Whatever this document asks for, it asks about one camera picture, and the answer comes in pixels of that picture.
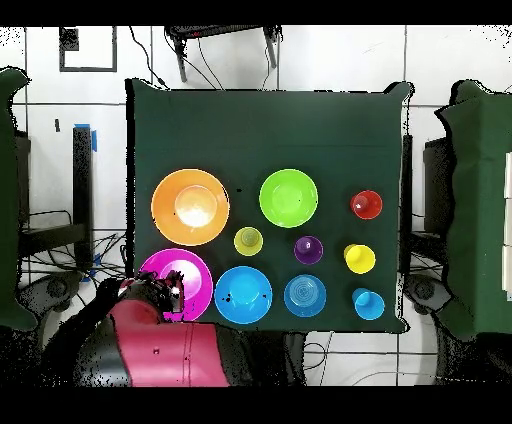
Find grey robot pedestal foot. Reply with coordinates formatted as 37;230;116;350
17;271;83;315
403;273;455;317

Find dark green tablecloth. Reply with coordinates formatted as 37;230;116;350
124;77;413;335

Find green bowl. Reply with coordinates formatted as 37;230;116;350
258;168;320;229

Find blue cup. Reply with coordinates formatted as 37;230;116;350
351;287;386;322

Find small blue bowl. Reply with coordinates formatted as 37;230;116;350
283;274;328;318

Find black floor frame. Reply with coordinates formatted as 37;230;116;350
58;26;118;74

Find black table frame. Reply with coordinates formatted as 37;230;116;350
17;125;95;271

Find blue tape strip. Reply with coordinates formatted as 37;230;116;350
73;122;98;153

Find pale translucent yellow cup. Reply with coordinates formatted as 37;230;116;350
233;226;264;257

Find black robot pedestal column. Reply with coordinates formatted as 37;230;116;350
215;325;307;387

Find black stool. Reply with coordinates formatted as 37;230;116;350
164;25;284;84

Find orange bowl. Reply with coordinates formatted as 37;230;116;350
150;168;231;247

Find purple cup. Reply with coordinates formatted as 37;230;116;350
293;235;325;266

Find large blue bowl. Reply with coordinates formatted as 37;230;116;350
214;265;274;325

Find tangle of floor cables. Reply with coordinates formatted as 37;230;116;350
19;209;129;289

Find black floor cable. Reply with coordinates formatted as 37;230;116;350
127;25;171;90

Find pink bowl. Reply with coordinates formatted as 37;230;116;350
138;248;214;322

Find neighbouring green cloth table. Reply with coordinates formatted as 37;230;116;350
434;79;512;342
0;67;38;332

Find red cup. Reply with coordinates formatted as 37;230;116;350
349;189;384;221

